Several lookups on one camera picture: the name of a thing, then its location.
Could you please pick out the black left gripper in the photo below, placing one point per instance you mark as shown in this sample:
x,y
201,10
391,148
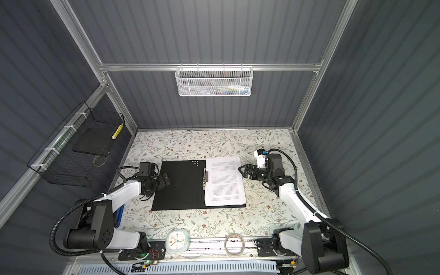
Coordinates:
x,y
166,179

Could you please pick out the white ventilated cable duct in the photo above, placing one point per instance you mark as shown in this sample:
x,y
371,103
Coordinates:
x,y
201,268

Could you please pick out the white wire mesh basket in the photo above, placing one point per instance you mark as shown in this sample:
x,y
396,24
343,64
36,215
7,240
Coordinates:
x,y
221,83

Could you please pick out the white square clock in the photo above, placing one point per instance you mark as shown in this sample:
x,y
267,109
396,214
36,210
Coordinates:
x,y
177,241

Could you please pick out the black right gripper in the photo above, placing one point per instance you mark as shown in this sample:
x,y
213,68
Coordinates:
x,y
250,167

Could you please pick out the blue and black stapler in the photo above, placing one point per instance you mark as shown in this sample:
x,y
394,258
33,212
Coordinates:
x,y
118,216

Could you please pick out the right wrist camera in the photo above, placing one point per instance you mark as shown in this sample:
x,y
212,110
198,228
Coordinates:
x,y
261,158

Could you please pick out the white printed paper files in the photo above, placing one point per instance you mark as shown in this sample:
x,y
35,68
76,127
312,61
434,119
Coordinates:
x,y
224,187

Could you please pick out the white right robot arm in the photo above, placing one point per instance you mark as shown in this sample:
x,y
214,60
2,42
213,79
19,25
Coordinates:
x,y
322,248

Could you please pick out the blue folder with black inside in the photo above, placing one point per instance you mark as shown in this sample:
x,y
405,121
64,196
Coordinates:
x,y
186,191

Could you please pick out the yellow marker pen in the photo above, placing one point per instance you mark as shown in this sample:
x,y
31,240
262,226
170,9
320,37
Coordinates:
x,y
117,131

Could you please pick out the black wire basket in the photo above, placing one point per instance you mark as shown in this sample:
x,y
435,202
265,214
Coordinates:
x,y
80,155

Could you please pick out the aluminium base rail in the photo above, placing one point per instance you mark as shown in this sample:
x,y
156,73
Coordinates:
x,y
213,247

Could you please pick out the black foam pad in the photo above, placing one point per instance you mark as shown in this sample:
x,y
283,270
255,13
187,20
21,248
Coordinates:
x,y
95,141

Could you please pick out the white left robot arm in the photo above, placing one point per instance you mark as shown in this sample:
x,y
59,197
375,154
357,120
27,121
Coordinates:
x,y
94,223

